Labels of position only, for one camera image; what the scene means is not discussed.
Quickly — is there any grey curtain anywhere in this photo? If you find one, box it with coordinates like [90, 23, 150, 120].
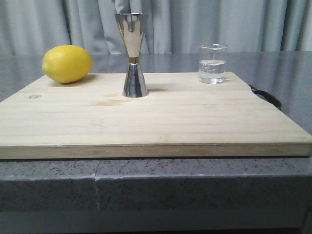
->
[0, 0, 312, 57]

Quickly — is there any wooden cutting board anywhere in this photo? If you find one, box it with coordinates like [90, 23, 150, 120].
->
[0, 72, 312, 159]

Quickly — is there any small glass beaker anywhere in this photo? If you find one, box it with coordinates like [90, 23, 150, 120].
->
[198, 43, 228, 84]

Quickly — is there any yellow lemon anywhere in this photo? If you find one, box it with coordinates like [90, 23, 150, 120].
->
[42, 45, 93, 83]

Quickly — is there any black cutting board handle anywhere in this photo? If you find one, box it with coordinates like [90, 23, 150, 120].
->
[249, 85, 282, 111]

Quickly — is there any steel double jigger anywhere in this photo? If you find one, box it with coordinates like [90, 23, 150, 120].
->
[115, 13, 148, 98]

